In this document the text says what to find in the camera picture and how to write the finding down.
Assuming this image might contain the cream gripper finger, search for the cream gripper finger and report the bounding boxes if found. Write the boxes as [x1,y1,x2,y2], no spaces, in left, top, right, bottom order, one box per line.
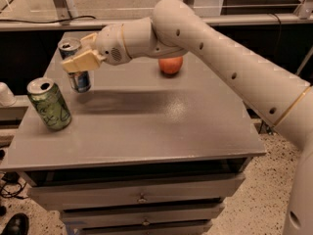
[62,50,106,73]
[80,33,97,49]

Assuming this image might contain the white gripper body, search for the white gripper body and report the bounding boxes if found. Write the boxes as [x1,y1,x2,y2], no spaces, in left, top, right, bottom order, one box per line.
[95,23,131,66]

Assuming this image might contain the blue silver redbull can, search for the blue silver redbull can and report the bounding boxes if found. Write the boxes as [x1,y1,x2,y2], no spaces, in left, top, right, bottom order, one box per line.
[58,37,91,93]

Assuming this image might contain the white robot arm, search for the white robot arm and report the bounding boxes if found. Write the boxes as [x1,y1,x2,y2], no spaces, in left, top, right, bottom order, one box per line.
[62,0,313,235]

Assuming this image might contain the green soda can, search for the green soda can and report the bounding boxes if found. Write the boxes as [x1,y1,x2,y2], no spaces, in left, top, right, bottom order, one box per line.
[27,77,71,131]

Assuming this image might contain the red apple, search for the red apple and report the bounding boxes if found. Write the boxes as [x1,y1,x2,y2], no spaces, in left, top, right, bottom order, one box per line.
[158,57,183,75]

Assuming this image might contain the white paper cup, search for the white paper cup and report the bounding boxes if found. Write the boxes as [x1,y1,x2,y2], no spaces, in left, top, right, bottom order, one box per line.
[0,82,17,106]

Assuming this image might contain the grey drawer cabinet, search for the grey drawer cabinet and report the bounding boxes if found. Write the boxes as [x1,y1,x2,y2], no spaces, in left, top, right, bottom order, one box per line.
[1,54,265,235]

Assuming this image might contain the top drawer knob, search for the top drawer knob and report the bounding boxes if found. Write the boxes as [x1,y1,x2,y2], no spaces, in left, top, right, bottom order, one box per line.
[137,194,148,204]

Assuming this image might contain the drawer knob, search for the drawer knob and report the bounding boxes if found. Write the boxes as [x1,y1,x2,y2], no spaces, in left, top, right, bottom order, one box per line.
[142,218,151,226]
[137,194,148,204]

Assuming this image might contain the black shoe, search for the black shoe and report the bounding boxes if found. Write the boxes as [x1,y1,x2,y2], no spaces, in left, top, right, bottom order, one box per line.
[1,212,29,235]

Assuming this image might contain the black cable on rail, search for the black cable on rail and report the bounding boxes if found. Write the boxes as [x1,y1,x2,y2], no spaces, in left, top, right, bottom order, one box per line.
[0,14,97,24]

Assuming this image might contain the black cable on floor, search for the black cable on floor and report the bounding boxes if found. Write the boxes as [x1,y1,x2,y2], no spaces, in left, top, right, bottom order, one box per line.
[0,173,29,201]

